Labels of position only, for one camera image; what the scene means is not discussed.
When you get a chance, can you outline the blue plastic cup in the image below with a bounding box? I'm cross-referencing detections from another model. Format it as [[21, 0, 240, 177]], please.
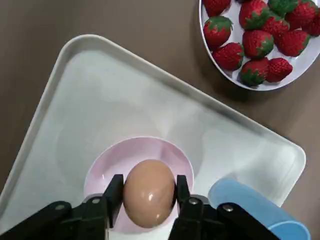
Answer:
[[207, 177, 311, 240]]

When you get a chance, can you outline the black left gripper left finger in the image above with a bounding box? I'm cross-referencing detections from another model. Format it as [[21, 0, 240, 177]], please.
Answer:
[[0, 174, 125, 240]]

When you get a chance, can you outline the white round plate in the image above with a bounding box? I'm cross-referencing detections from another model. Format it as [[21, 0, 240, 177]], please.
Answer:
[[198, 0, 320, 92]]

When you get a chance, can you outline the brown egg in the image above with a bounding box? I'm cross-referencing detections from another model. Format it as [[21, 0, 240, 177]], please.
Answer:
[[123, 159, 176, 229]]

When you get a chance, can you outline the white rectangular tray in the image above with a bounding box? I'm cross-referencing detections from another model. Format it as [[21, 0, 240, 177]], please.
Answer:
[[0, 34, 307, 240]]

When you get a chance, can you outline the red strawberry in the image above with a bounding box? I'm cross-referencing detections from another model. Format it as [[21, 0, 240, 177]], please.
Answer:
[[268, 0, 301, 17], [242, 29, 275, 60], [203, 16, 233, 51], [238, 0, 271, 31], [212, 42, 245, 72], [284, 0, 319, 31], [303, 14, 320, 37], [203, 0, 232, 17], [261, 14, 291, 38], [266, 57, 294, 84], [274, 29, 312, 58], [240, 57, 271, 87]]

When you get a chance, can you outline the pink plastic bowl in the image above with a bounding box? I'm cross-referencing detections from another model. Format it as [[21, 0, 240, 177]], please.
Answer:
[[83, 136, 195, 235]]

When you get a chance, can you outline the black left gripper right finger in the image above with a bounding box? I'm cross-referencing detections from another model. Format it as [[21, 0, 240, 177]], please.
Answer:
[[169, 174, 281, 240]]

